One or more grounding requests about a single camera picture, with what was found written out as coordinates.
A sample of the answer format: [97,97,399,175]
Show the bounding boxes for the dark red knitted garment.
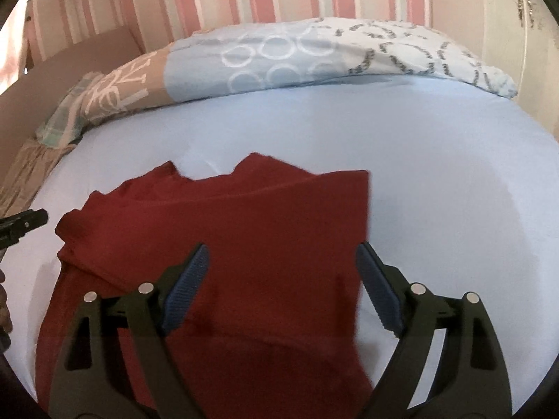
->
[35,153,371,418]

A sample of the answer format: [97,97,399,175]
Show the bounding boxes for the person's left hand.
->
[0,271,12,334]

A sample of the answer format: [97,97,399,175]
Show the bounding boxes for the plaid green pink cloth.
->
[35,72,104,148]

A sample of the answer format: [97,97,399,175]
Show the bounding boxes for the pink upholstered headboard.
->
[0,28,141,177]

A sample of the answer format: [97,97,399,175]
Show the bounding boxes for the light blue bed sheet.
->
[3,74,559,416]

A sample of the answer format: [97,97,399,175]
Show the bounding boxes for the patterned blue tan duvet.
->
[36,17,518,141]

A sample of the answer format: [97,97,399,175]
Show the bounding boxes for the white ornate wardrobe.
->
[482,0,558,136]

